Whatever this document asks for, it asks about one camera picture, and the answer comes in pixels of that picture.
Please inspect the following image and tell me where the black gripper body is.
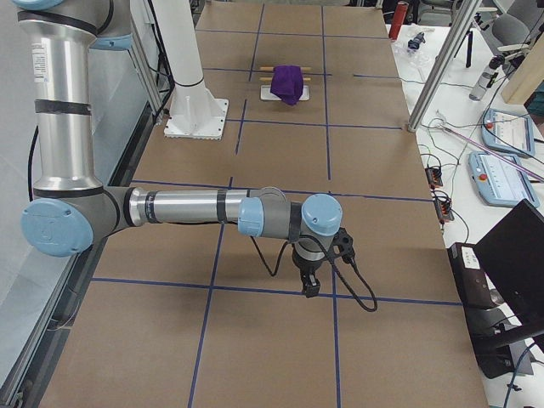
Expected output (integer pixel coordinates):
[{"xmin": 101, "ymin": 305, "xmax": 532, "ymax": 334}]
[{"xmin": 292, "ymin": 240, "xmax": 329, "ymax": 276}]

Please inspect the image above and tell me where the purple microfiber towel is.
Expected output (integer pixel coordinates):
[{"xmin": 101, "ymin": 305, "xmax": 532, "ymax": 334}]
[{"xmin": 270, "ymin": 65, "xmax": 303, "ymax": 106}]

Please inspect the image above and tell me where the white towel rack base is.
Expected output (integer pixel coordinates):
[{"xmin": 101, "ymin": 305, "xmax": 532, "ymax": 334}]
[{"xmin": 260, "ymin": 85, "xmax": 310, "ymax": 101}]

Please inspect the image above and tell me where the lower wooden rack rod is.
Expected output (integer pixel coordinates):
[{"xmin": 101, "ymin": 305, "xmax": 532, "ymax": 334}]
[{"xmin": 259, "ymin": 76, "xmax": 312, "ymax": 82}]

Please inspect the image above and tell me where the wooden rack rod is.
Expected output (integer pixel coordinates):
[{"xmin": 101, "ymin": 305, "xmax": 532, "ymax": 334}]
[
  {"xmin": 258, "ymin": 65, "xmax": 312, "ymax": 72},
  {"xmin": 259, "ymin": 76, "xmax": 312, "ymax": 82}
]

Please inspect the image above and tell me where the upper wooden rack rod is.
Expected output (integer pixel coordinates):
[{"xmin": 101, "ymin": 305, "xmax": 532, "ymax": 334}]
[{"xmin": 258, "ymin": 65, "xmax": 312, "ymax": 72}]

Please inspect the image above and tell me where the near orange connector block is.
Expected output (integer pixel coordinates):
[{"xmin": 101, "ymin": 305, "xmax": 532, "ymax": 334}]
[{"xmin": 431, "ymin": 190, "xmax": 455, "ymax": 225}]

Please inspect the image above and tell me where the orange connector block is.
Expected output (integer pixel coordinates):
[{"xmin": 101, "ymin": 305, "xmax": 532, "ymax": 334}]
[
  {"xmin": 431, "ymin": 190, "xmax": 455, "ymax": 225},
  {"xmin": 425, "ymin": 153, "xmax": 443, "ymax": 190}
]

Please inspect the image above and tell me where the far orange connector block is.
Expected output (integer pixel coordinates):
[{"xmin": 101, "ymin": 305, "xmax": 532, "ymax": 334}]
[{"xmin": 425, "ymin": 153, "xmax": 443, "ymax": 190}]

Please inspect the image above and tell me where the pink grabber stick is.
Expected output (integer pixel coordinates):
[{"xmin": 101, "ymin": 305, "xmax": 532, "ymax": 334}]
[{"xmin": 437, "ymin": 124, "xmax": 544, "ymax": 183}]

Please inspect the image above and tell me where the black laptop on stand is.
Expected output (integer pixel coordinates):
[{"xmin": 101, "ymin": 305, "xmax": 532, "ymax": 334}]
[{"xmin": 447, "ymin": 199, "xmax": 543, "ymax": 378}]

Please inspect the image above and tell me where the near teach pendant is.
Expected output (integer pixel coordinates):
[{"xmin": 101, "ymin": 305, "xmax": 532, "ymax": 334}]
[{"xmin": 468, "ymin": 151, "xmax": 540, "ymax": 207}]

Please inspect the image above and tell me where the teach pendant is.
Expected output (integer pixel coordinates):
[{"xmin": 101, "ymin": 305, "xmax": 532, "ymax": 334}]
[
  {"xmin": 482, "ymin": 109, "xmax": 535, "ymax": 157},
  {"xmin": 468, "ymin": 151, "xmax": 540, "ymax": 207}
]

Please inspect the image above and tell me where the far teach pendant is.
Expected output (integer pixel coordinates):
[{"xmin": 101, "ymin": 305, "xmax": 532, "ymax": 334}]
[{"xmin": 482, "ymin": 109, "xmax": 535, "ymax": 157}]

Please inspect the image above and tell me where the clear water bottle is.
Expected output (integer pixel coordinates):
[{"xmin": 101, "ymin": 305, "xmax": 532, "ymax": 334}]
[{"xmin": 469, "ymin": 54, "xmax": 505, "ymax": 101}]

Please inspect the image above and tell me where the red cylinder bottle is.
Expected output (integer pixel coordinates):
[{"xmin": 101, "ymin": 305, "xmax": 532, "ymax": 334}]
[{"xmin": 388, "ymin": 1, "xmax": 409, "ymax": 41}]

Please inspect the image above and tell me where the black tripod stand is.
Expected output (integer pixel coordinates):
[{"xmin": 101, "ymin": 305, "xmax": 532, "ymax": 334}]
[{"xmin": 465, "ymin": 31, "xmax": 473, "ymax": 68}]

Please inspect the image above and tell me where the wooden board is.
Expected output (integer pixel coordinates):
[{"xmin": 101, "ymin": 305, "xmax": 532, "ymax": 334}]
[{"xmin": 501, "ymin": 36, "xmax": 544, "ymax": 105}]

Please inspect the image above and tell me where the grey office chair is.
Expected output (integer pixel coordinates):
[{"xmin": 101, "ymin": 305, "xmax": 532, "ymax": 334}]
[{"xmin": 491, "ymin": 1, "xmax": 543, "ymax": 54}]

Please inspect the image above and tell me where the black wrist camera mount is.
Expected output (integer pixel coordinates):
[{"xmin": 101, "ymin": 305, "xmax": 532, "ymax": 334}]
[{"xmin": 329, "ymin": 227, "xmax": 355, "ymax": 265}]

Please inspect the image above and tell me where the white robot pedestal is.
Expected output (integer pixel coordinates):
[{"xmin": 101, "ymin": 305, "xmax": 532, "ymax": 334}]
[{"xmin": 152, "ymin": 0, "xmax": 229, "ymax": 139}]

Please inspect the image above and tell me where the aluminium frame post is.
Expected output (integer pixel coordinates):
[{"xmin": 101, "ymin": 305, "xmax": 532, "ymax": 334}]
[{"xmin": 407, "ymin": 0, "xmax": 481, "ymax": 133}]

